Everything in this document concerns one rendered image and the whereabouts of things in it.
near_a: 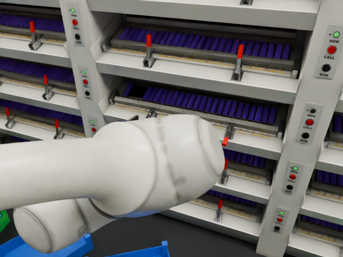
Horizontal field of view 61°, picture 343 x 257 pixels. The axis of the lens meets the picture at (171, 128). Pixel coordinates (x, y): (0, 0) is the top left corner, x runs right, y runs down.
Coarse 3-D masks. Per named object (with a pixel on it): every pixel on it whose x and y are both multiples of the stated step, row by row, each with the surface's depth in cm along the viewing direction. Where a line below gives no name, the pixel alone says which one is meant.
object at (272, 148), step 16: (128, 80) 112; (112, 96) 104; (128, 96) 107; (208, 96) 102; (112, 112) 103; (128, 112) 102; (288, 112) 88; (224, 128) 93; (240, 144) 89; (256, 144) 88; (272, 144) 87
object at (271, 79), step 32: (128, 32) 98; (160, 32) 94; (192, 32) 92; (224, 32) 89; (256, 32) 86; (288, 32) 83; (96, 64) 93; (128, 64) 90; (160, 64) 88; (192, 64) 86; (224, 64) 83; (256, 64) 81; (288, 64) 78; (256, 96) 80; (288, 96) 76
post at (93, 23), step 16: (64, 0) 85; (80, 0) 83; (64, 16) 88; (80, 16) 86; (96, 16) 89; (112, 16) 97; (96, 32) 91; (80, 48) 92; (80, 64) 95; (80, 80) 99; (96, 80) 96; (112, 80) 105; (80, 96) 103; (96, 96) 100; (96, 112) 104
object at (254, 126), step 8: (128, 104) 103; (136, 104) 101; (144, 104) 100; (152, 104) 100; (144, 112) 100; (168, 112) 98; (176, 112) 97; (184, 112) 96; (192, 112) 95; (200, 112) 95; (208, 120) 94; (216, 120) 93; (224, 120) 92; (232, 120) 91; (240, 120) 91; (240, 128) 90; (248, 128) 90; (256, 128) 89; (264, 128) 88; (272, 128) 88; (264, 136) 88
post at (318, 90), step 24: (336, 0) 61; (336, 24) 64; (312, 48) 68; (312, 72) 70; (336, 72) 68; (312, 96) 73; (336, 96) 71; (288, 120) 85; (288, 144) 83; (312, 144) 80; (312, 168) 84; (264, 216) 102; (288, 216) 96; (264, 240) 106
